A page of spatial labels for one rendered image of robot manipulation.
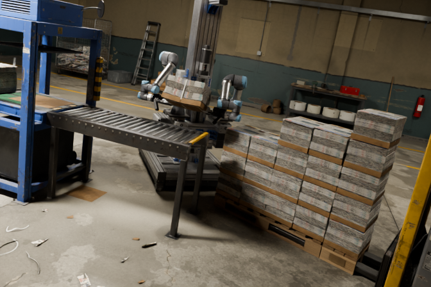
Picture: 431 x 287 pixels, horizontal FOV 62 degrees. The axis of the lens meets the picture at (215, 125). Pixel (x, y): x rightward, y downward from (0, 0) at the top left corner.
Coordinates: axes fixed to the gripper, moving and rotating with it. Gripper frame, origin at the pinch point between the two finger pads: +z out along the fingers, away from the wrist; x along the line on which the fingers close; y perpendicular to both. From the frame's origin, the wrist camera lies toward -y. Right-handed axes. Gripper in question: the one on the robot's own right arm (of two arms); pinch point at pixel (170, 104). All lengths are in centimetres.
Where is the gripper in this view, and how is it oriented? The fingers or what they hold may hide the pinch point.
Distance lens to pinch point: 356.7
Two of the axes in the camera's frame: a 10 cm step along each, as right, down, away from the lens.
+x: 2.1, 2.0, 9.6
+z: 9.4, 2.2, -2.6
